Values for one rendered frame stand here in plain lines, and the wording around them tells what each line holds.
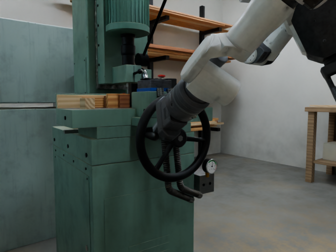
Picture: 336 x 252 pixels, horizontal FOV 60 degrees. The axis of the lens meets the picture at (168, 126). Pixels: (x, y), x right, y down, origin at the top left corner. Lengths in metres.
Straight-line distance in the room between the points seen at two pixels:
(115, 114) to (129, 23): 0.36
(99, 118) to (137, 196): 0.32
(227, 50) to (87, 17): 0.91
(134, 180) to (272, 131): 3.66
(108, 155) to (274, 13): 0.70
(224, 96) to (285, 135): 3.88
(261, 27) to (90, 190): 0.75
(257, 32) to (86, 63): 0.93
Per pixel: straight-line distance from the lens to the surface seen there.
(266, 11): 0.57
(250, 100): 4.79
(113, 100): 1.15
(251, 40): 0.58
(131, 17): 1.18
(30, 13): 3.63
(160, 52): 3.74
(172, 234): 1.26
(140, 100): 1.03
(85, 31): 1.40
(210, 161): 1.21
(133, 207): 1.12
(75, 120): 0.98
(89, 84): 1.36
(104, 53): 1.29
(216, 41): 0.59
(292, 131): 4.44
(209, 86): 0.62
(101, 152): 1.02
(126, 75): 1.17
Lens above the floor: 0.93
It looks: 5 degrees down
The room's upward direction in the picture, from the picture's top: straight up
